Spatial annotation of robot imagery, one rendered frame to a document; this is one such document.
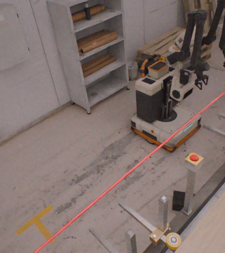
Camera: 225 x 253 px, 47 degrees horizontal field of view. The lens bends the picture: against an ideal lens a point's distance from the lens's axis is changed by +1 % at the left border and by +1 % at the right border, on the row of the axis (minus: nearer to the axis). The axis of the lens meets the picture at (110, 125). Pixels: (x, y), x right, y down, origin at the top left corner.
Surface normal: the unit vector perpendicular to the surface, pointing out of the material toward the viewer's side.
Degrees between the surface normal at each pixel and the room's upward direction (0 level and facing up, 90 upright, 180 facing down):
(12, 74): 90
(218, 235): 0
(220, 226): 0
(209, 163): 0
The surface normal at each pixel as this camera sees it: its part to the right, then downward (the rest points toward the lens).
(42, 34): 0.68, 0.41
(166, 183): -0.11, -0.77
